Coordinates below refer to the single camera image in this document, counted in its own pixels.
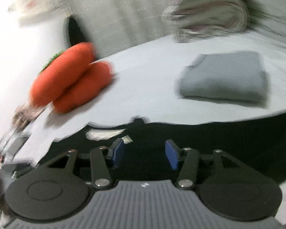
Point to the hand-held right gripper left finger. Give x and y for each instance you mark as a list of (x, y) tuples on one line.
[(116, 153)]

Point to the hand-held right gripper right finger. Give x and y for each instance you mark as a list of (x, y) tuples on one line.
[(171, 156)]

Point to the cream sweatshirt with black sleeves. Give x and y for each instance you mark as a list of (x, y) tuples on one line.
[(216, 143)]

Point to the grey sweater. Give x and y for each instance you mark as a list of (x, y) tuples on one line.
[(224, 78)]

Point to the orange pumpkin cushion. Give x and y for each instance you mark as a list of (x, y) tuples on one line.
[(69, 81)]

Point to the beige crumpled cloth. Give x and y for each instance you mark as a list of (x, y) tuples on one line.
[(23, 115)]

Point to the black cloth object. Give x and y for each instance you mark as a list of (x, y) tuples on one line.
[(77, 33)]

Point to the cloth wall hanging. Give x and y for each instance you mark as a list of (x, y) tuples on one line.
[(31, 7)]

